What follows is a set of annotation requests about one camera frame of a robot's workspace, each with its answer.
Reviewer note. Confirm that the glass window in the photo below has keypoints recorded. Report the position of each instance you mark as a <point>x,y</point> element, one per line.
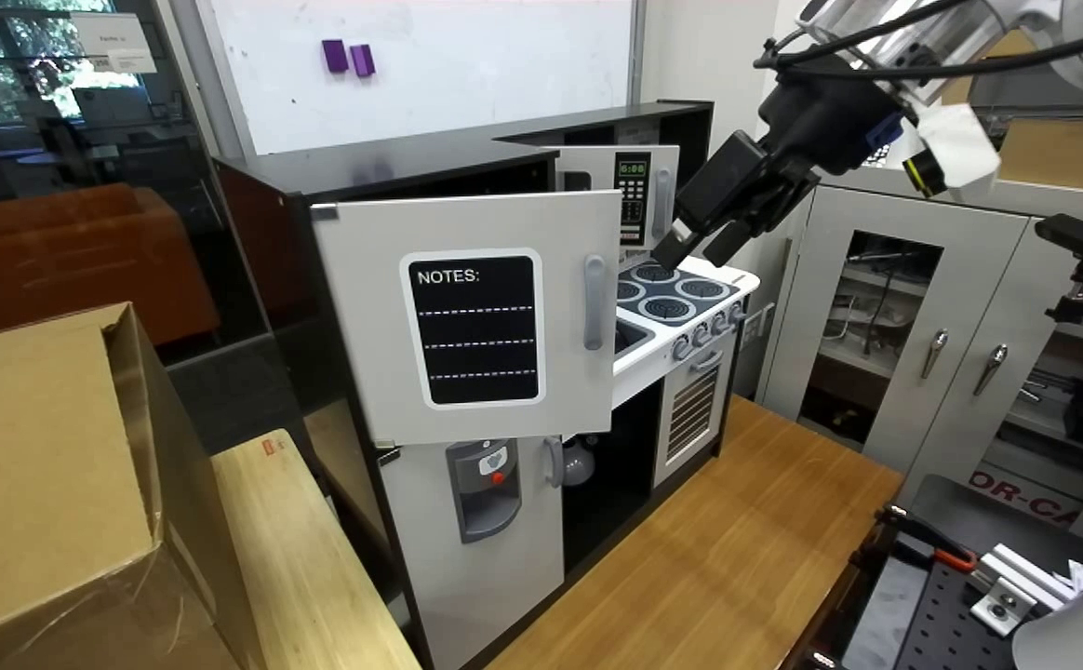
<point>20,75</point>

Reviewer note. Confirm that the aluminium angle bracket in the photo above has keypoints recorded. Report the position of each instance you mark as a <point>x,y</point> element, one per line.
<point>1013,590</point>

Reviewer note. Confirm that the orange black clamp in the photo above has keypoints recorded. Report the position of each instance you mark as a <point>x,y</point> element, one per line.
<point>944,551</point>

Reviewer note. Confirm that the white notes cabinet door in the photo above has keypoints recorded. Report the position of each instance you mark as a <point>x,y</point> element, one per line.
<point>366,320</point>

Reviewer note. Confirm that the white toy microwave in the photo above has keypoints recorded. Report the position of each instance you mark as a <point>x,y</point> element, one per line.
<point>590,168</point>

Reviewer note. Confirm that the gray toy stove knob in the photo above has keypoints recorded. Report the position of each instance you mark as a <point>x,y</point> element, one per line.
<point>718,324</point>
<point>699,337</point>
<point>737,311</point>
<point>687,348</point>

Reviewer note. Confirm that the gray metal cabinet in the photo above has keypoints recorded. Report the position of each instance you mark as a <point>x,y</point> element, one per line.
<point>997,208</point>

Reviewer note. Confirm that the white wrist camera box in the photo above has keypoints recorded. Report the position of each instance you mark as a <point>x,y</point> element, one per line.
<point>953,149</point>

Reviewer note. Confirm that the flat brown cardboard box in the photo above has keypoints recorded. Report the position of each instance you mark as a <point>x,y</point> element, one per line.
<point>1060,155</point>

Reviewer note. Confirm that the toy stove top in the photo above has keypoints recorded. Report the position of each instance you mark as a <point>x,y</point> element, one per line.
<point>671,301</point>

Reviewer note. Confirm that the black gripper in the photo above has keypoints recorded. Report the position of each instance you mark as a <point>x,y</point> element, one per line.
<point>831,126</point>

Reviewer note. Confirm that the black white toy kitchen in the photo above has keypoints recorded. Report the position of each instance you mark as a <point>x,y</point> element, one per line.
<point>353,168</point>

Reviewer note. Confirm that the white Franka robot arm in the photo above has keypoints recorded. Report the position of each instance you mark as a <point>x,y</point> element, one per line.
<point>1060,23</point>

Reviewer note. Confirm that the white toy oven door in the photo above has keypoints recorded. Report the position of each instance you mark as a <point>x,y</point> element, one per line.
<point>690,415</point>

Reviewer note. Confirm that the gray glass cabinet door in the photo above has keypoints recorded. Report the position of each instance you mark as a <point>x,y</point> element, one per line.
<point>997,301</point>
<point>825,374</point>

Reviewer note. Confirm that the black perforated breadboard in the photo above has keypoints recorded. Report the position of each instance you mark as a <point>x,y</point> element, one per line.
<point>936,619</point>

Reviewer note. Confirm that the dark gray storage bin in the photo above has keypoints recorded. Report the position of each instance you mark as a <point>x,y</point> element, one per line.
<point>1036,100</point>

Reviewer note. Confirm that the purple magnet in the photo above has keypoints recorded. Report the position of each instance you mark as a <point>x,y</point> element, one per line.
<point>336,54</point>
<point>363,62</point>

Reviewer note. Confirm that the large brown cardboard box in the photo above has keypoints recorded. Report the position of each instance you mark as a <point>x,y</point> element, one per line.
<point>32,469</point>

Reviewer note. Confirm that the large whiteboard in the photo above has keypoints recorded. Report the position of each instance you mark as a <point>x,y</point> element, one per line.
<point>477,62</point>

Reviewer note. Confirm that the white dispenser fridge door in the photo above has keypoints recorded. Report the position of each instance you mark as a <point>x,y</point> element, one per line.
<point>466,583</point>

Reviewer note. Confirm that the brown wooden furniture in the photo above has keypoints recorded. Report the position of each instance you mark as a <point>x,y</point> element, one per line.
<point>57,261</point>

